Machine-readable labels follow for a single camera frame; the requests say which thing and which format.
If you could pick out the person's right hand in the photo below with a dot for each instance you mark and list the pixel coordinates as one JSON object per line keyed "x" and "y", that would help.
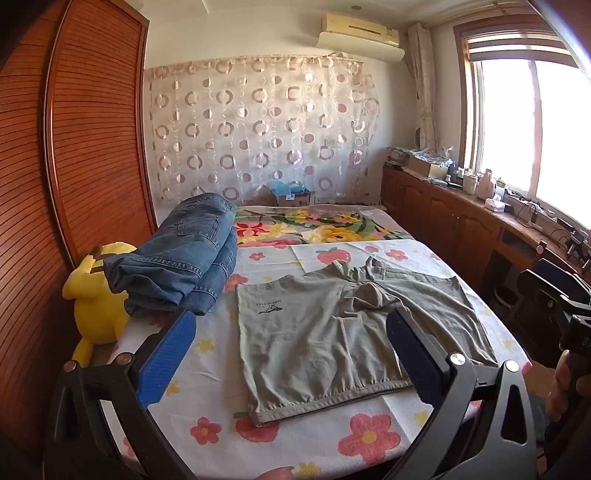
{"x": 561, "y": 383}

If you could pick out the beige box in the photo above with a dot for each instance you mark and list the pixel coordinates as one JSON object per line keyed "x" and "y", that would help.
{"x": 429, "y": 167}

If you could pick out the round stool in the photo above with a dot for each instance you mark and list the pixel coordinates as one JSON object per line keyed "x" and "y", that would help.
{"x": 507, "y": 300}

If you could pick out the folded blue jeans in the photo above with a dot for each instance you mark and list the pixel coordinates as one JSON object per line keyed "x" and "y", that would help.
{"x": 184, "y": 258}

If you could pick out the yellow plush toy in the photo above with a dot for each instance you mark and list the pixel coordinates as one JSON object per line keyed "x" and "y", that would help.
{"x": 97, "y": 304}

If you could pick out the circle pattern sheer curtain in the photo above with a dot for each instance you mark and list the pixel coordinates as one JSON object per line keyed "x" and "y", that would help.
{"x": 258, "y": 129}

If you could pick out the white air conditioner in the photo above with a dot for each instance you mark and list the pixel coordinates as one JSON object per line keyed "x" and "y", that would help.
{"x": 360, "y": 39}

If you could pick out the flower print bed sheet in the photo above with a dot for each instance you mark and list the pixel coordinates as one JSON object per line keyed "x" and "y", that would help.
{"x": 217, "y": 415}

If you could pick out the stack of books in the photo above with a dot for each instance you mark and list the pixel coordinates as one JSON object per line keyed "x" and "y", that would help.
{"x": 397, "y": 157}

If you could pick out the small cardboard box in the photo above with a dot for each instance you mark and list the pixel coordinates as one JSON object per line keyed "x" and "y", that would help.
{"x": 295, "y": 198}

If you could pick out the strawberry print towel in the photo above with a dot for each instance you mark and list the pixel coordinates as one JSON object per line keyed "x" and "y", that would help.
{"x": 397, "y": 258}

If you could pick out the large floral blanket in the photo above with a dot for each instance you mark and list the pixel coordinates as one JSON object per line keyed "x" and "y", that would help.
{"x": 314, "y": 226}

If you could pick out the white jar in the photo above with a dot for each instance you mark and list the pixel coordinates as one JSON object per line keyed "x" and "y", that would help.
{"x": 469, "y": 183}

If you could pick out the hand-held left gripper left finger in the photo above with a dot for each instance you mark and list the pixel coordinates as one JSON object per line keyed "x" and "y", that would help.
{"x": 165, "y": 364}

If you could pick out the grey-green short pants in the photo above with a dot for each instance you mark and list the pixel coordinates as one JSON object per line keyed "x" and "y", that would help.
{"x": 332, "y": 332}

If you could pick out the wooden cabinet row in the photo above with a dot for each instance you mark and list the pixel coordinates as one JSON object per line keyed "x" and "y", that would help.
{"x": 466, "y": 230}

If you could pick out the beige window curtain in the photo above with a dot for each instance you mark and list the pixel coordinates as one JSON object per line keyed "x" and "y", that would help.
{"x": 422, "y": 83}

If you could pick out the wooden frame window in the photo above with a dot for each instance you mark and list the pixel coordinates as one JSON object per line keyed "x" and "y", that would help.
{"x": 526, "y": 115}

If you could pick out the person's left hand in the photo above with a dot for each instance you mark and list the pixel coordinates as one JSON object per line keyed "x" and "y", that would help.
{"x": 274, "y": 474}

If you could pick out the blue plastic bag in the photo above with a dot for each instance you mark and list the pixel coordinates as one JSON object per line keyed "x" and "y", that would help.
{"x": 286, "y": 187}

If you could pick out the pale pink detergent bottle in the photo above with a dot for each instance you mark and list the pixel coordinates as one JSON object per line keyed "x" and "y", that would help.
{"x": 485, "y": 184}

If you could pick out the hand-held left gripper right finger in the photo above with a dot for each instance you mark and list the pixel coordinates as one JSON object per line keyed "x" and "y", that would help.
{"x": 414, "y": 357}

